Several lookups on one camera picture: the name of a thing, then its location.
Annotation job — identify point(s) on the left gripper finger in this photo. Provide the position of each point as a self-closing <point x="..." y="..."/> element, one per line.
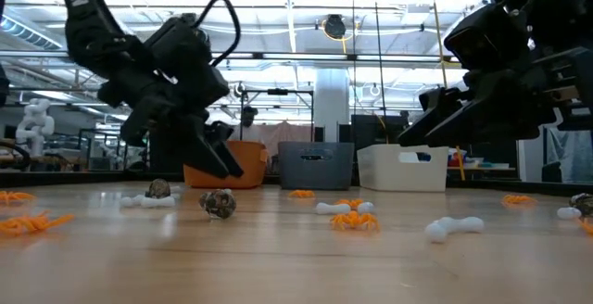
<point x="208" y="155"/>
<point x="231" y="155"/>

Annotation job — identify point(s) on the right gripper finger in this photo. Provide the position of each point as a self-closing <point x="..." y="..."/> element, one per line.
<point x="440" y="105"/>
<point x="500" y="114"/>

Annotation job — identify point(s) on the white plastic bone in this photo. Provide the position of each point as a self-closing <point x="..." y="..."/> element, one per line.
<point x="176" y="189"/>
<point x="569" y="212"/>
<point x="458" y="224"/>
<point x="128" y="200"/>
<point x="332" y="208"/>
<point x="365" y="207"/>
<point x="227" y="191"/>
<point x="157" y="202"/>

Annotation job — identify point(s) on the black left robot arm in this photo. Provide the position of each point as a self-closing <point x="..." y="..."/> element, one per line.
<point x="79" y="26"/>

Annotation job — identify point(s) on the orange plastic bin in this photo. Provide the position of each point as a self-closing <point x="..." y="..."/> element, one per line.
<point x="252" y="165"/>

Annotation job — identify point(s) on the black partition panel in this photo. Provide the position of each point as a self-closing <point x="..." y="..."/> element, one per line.
<point x="491" y="153"/>
<point x="155" y="167"/>

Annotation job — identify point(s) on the person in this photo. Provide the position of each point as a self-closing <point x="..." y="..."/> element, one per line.
<point x="249" y="115"/>

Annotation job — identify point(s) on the cluttered side table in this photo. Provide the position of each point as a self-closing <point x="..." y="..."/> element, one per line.
<point x="491" y="168"/>

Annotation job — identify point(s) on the red container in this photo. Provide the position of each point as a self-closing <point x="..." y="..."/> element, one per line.
<point x="453" y="159"/>

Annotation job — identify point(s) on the pink hanging cloth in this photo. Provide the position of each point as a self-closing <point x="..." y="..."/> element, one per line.
<point x="292" y="132"/>

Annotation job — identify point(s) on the grey tarp cover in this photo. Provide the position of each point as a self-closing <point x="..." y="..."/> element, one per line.
<point x="574" y="155"/>

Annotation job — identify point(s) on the black equipment box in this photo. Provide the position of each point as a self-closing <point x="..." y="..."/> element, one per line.
<point x="370" y="130"/>

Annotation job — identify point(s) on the black chair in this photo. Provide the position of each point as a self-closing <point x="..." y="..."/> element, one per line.
<point x="551" y="173"/>

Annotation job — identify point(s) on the white plastic bin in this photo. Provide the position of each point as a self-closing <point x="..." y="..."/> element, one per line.
<point x="403" y="174"/>

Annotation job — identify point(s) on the grey plastic bin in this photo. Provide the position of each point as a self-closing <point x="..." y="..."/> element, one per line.
<point x="316" y="167"/>

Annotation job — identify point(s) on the white building column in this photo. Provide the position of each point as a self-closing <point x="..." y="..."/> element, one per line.
<point x="331" y="105"/>

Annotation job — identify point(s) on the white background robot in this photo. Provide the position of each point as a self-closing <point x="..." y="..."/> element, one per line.
<point x="34" y="125"/>

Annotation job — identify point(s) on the black curved tube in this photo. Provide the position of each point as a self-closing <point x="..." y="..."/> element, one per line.
<point x="25" y="152"/>

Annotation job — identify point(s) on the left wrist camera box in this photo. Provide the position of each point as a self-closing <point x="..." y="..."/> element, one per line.
<point x="185" y="44"/>

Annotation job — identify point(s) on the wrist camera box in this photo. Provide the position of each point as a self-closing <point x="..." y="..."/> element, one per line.
<point x="185" y="44"/>
<point x="486" y="40"/>

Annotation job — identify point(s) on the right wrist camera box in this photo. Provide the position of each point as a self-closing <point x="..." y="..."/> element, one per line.
<point x="486" y="40"/>

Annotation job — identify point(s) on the black metal frame stand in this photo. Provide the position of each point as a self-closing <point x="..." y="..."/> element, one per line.
<point x="277" y="92"/>

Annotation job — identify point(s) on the black metal workcell frame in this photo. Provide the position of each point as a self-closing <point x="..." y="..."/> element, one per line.
<point x="79" y="148"/>

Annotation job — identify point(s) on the black aluminium table frame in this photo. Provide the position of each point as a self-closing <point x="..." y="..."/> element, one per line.
<point x="92" y="177"/>

